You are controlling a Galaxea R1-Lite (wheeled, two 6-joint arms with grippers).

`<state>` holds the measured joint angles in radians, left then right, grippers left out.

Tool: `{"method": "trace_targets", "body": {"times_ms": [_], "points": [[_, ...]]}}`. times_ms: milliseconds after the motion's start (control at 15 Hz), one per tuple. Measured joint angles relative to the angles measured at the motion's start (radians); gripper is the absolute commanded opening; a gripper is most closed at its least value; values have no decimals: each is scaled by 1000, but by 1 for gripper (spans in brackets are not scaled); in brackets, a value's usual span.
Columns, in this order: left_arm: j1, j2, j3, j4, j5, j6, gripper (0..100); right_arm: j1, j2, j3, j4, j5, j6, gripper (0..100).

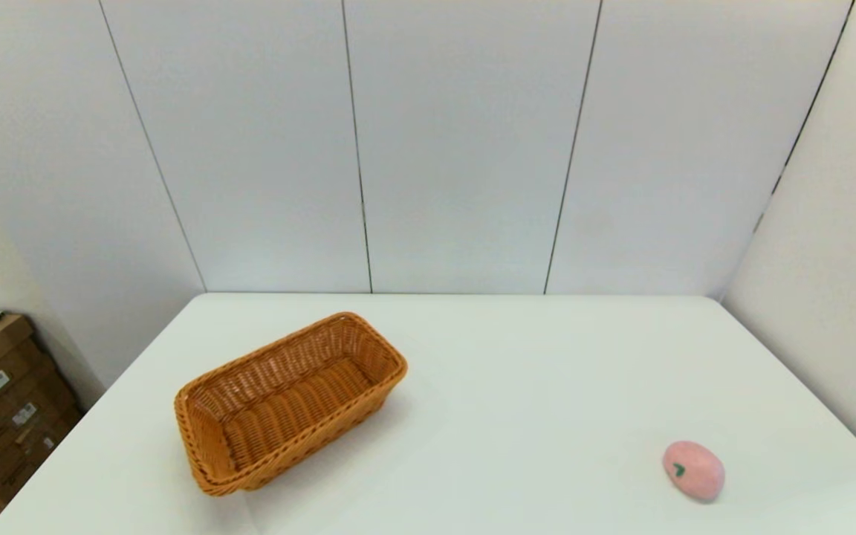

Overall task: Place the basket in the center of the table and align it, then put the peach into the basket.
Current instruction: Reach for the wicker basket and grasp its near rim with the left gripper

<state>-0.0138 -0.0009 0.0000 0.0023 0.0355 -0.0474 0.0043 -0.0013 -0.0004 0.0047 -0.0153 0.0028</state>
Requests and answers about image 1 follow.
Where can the orange wicker basket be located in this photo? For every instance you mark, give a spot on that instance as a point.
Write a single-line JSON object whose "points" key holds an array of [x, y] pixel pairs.
{"points": [[290, 405]]}

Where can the pink toy peach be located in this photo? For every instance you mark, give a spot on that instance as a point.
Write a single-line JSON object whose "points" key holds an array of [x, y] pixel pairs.
{"points": [[695, 472]]}

